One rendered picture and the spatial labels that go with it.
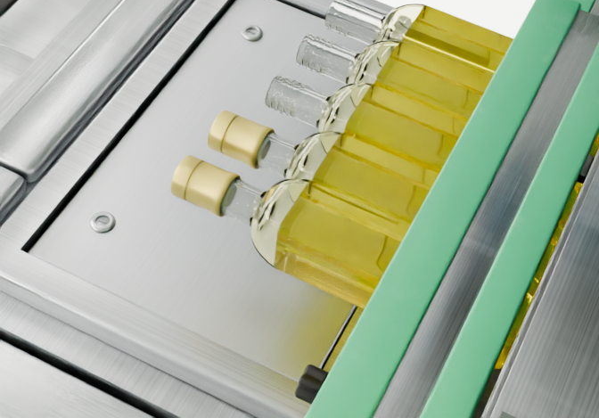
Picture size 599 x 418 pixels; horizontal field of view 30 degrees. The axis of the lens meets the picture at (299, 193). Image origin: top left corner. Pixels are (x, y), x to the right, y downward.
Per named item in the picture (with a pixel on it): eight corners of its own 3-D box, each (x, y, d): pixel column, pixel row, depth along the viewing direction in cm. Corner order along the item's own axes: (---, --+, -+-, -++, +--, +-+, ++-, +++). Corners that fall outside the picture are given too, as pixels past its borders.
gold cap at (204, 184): (226, 220, 87) (177, 198, 88) (245, 178, 88) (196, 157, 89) (215, 214, 84) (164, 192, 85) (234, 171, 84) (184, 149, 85)
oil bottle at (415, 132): (570, 212, 91) (334, 113, 96) (589, 168, 87) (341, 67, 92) (548, 260, 88) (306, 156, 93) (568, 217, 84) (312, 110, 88)
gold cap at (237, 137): (278, 120, 90) (230, 100, 91) (258, 143, 87) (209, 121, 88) (271, 155, 92) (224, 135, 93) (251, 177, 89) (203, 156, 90)
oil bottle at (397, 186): (547, 264, 88) (305, 159, 93) (566, 222, 84) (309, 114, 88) (524, 317, 85) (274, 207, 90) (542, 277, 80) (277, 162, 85)
